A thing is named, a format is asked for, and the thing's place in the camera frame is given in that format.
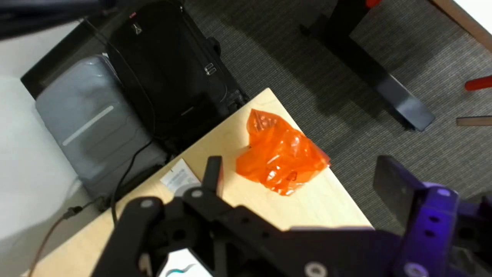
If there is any wooden stick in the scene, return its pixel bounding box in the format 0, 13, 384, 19
456, 114, 492, 130

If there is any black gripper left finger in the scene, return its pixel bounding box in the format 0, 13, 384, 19
93, 154, 290, 277

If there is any light wooden board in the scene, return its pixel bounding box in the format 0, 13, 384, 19
430, 0, 492, 54

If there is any brown cable with plug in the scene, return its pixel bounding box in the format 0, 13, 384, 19
27, 203, 85, 277

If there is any red clamp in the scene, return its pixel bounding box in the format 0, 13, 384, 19
464, 74, 492, 94

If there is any grey hard shell suitcase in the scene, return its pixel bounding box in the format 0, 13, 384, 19
21, 51, 174, 203

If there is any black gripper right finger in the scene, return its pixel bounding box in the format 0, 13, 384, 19
373, 154, 492, 277

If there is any black metal stand base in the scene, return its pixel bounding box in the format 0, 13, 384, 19
301, 0, 437, 133

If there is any orange plastic bag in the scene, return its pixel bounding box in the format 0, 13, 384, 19
234, 108, 333, 199

